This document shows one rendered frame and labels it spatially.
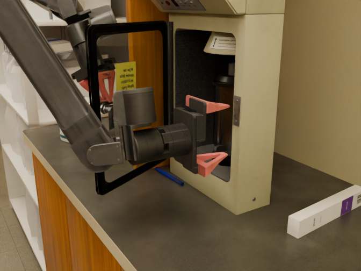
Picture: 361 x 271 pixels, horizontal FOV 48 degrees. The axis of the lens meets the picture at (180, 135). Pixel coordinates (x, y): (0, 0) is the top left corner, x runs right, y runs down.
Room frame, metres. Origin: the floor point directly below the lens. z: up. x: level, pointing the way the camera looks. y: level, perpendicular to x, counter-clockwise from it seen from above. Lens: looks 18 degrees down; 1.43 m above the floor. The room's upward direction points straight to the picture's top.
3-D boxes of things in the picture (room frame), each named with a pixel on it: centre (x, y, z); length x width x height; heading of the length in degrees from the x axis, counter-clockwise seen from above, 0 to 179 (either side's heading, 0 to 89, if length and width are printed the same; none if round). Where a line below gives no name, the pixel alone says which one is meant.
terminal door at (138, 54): (1.00, 0.12, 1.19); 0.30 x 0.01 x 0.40; 148
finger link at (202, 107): (0.71, -0.05, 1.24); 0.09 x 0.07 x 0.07; 122
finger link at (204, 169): (0.71, -0.05, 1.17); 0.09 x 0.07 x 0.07; 122
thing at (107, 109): (0.90, 0.16, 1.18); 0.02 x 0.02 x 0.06; 58
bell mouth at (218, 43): (1.05, -0.15, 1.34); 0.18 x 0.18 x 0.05
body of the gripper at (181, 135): (0.68, 0.01, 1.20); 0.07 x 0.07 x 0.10; 32
